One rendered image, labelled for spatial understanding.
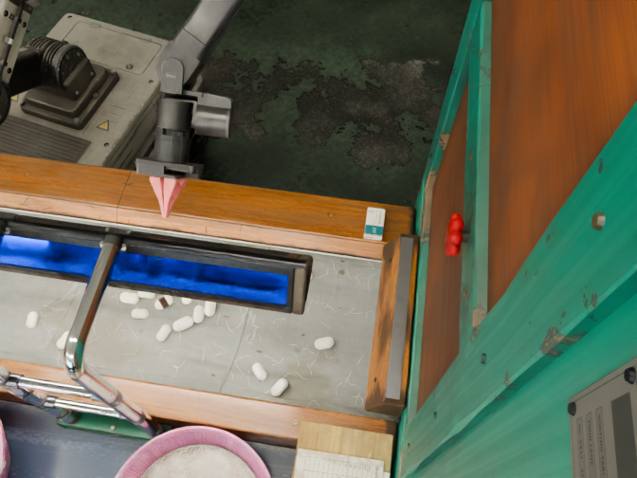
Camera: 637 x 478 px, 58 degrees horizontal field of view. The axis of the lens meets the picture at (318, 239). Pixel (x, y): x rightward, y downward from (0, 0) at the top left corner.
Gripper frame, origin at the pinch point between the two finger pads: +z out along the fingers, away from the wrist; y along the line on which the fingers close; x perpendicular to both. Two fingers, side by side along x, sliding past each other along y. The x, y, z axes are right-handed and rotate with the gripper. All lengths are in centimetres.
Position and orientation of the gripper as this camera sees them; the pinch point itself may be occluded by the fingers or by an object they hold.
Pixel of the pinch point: (166, 212)
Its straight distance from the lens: 104.7
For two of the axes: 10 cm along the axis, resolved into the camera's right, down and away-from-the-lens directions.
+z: -1.3, 9.7, 1.8
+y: 9.9, 1.5, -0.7
